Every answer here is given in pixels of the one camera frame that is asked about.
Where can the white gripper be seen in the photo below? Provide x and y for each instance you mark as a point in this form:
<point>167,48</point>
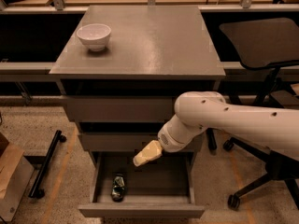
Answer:
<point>168,136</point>

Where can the green drink can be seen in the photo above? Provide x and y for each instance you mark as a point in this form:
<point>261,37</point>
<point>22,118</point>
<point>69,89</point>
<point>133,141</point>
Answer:
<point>118,188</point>

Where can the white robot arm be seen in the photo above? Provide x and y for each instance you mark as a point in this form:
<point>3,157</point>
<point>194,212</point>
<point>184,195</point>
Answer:
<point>197,111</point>

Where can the grey open bottom drawer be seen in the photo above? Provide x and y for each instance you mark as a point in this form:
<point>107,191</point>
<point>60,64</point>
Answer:
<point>158,189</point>

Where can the grey middle drawer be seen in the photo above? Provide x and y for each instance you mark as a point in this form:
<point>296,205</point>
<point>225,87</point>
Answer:
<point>114,142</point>

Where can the grey top drawer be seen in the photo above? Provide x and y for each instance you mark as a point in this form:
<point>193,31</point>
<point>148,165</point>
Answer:
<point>118,109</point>

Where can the grey drawer cabinet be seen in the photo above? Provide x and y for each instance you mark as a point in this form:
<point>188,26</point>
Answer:
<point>153,52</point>

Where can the black table leg foot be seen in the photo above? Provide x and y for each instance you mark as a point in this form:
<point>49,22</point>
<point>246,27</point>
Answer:
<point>212,145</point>

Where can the black wheeled stand foot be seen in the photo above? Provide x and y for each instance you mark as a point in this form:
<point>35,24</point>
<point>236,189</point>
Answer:
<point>36,191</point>

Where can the white ceramic bowl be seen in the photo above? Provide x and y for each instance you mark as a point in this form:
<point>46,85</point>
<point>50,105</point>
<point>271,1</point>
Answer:
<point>94,36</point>

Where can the cardboard box on floor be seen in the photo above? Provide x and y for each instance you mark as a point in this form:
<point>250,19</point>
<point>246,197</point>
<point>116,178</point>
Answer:
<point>15,173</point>

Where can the black office chair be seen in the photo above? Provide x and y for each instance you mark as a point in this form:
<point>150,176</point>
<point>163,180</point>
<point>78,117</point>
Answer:
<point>267,44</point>

